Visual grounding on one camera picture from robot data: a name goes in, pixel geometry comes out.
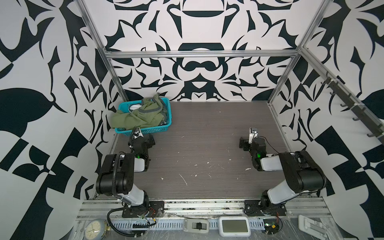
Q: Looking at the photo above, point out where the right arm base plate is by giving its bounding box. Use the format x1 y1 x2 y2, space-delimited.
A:
244 200 287 217

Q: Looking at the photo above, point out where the small green circuit board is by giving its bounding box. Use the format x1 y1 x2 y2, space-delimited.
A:
262 219 282 236

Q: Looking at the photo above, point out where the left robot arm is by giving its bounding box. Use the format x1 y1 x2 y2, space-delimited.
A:
96 134 156 209

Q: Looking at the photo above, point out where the white grey tank top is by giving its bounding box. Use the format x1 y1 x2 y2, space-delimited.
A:
129 104 142 112

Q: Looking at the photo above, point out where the grey wall hook rack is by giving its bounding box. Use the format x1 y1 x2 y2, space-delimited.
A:
322 71 384 145

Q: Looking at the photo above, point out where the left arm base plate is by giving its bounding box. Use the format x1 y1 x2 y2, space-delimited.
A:
122 201 165 218

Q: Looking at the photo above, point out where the white digital display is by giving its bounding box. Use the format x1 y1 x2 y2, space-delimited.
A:
218 216 251 237

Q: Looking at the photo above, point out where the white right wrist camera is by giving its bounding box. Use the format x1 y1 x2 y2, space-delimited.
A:
248 128 258 144

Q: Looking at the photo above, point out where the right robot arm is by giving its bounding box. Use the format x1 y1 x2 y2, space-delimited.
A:
239 137 327 216

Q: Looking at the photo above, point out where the analog clock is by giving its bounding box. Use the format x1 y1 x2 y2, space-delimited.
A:
84 219 107 240

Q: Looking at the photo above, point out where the green tank top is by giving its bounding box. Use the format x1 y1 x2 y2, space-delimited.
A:
110 94 169 130

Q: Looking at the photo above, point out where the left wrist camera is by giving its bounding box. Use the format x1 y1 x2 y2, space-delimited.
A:
130 127 144 140

